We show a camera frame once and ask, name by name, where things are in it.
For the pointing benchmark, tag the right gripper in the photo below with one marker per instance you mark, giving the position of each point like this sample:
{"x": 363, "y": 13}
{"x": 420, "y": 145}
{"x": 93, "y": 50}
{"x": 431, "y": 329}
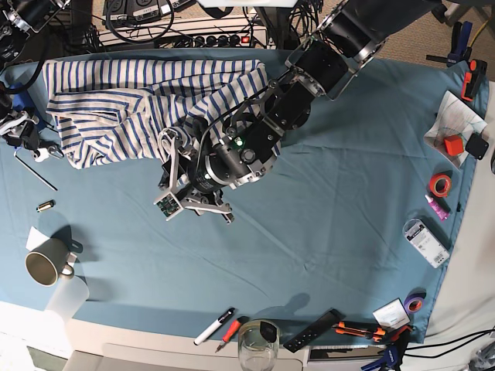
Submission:
{"x": 24, "y": 136}

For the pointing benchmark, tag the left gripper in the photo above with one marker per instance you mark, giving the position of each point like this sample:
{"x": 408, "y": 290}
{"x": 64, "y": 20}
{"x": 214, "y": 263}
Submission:
{"x": 200, "y": 180}

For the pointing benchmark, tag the blue white striped T-shirt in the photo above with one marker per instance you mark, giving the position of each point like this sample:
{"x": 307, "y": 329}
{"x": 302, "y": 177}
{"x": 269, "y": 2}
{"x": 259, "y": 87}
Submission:
{"x": 108, "y": 111}

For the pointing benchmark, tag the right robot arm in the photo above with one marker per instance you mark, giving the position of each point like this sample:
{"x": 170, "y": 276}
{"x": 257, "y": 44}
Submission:
{"x": 20, "y": 20}

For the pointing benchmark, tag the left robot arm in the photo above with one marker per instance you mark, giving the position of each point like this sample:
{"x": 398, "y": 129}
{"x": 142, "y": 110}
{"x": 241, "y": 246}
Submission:
{"x": 238, "y": 146}

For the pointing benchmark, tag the blue device with black knob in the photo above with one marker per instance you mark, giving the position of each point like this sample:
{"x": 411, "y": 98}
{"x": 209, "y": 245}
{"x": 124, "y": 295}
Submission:
{"x": 17, "y": 98}

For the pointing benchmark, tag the black allen key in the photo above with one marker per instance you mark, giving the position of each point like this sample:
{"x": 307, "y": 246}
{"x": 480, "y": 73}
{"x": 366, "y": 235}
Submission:
{"x": 33, "y": 172}

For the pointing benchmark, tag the white metal small part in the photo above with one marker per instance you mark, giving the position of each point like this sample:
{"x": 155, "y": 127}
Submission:
{"x": 47, "y": 150}

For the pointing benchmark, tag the small brass cylinder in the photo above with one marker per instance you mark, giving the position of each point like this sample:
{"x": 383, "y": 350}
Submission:
{"x": 45, "y": 206}

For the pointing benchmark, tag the white paper note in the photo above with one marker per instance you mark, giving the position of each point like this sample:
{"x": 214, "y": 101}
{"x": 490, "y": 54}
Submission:
{"x": 35, "y": 239}

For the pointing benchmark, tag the grey ceramic mug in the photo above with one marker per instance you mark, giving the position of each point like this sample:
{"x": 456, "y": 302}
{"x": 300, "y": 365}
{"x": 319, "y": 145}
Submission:
{"x": 47, "y": 263}

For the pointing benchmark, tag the white black marker pen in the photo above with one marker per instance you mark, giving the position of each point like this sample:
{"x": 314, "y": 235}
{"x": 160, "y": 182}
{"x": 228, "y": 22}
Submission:
{"x": 214, "y": 326}

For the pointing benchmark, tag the translucent plastic cup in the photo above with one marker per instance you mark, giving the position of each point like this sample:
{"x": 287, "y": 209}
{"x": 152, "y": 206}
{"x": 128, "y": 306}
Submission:
{"x": 68, "y": 297}

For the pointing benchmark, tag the teal table cloth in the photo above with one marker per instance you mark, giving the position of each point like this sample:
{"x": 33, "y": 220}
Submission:
{"x": 322, "y": 230}

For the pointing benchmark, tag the clear drinking glass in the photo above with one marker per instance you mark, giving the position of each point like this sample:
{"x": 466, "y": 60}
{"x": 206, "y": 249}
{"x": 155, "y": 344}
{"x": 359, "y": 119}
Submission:
{"x": 258, "y": 345}

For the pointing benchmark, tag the black remote control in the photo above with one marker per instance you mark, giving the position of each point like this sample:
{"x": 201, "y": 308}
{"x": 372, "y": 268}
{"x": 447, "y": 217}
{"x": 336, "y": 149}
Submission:
{"x": 314, "y": 330}

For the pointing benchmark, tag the orange black utility knife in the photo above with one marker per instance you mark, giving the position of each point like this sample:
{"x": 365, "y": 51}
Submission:
{"x": 360, "y": 329}

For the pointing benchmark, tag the clear plastic screw box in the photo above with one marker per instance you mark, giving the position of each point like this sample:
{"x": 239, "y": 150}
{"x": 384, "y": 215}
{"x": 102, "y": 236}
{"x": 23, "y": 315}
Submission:
{"x": 422, "y": 239}

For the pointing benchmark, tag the white card box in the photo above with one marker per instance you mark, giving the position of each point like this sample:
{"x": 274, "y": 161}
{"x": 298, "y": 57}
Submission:
{"x": 392, "y": 315}

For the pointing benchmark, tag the red tape roll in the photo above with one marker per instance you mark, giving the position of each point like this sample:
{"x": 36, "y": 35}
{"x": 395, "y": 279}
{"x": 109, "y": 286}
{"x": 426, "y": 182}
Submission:
{"x": 440, "y": 185}

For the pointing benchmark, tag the pink glue tube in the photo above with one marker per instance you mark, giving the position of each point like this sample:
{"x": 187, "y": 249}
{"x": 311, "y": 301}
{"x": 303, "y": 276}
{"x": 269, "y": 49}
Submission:
{"x": 438, "y": 206}

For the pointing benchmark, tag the purple tape roll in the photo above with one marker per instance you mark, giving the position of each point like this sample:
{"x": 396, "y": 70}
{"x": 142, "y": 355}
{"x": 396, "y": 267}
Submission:
{"x": 414, "y": 302}

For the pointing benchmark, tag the red cube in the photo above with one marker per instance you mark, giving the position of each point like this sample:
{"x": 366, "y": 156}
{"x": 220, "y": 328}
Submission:
{"x": 453, "y": 145}

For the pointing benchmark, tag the white printed paper sheet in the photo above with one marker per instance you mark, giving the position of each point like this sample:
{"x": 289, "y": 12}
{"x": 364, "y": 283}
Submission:
{"x": 453, "y": 117}

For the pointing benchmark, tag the blue black spring clamp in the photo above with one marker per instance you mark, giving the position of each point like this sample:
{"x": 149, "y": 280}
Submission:
{"x": 392, "y": 356}

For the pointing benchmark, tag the blue black bar clamp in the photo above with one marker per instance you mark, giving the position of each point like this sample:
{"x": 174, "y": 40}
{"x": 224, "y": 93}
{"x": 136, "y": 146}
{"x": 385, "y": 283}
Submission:
{"x": 460, "y": 51}

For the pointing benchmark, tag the black orange clamp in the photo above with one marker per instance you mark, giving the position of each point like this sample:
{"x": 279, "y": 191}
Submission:
{"x": 472, "y": 79}

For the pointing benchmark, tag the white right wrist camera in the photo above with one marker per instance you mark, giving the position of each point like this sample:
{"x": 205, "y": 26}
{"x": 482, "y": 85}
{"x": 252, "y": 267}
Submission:
{"x": 15, "y": 119}

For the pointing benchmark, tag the red handled screwdriver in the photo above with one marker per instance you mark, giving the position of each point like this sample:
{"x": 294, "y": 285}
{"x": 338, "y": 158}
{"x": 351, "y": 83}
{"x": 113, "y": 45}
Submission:
{"x": 233, "y": 329}

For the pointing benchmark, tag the black square mount plate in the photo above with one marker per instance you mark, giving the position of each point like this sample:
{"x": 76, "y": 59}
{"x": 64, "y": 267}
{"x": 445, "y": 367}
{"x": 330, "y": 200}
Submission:
{"x": 477, "y": 146}

